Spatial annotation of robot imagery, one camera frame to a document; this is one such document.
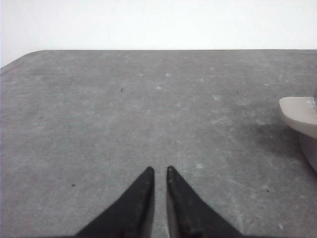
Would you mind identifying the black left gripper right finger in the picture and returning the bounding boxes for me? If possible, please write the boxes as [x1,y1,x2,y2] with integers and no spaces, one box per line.
[166,166,243,238]

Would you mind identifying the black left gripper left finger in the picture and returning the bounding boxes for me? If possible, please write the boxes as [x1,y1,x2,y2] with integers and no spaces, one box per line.
[75,167,155,238]

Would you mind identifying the stainless steel steamer pot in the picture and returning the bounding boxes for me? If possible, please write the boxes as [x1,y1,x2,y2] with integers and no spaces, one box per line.
[279,92,317,170]

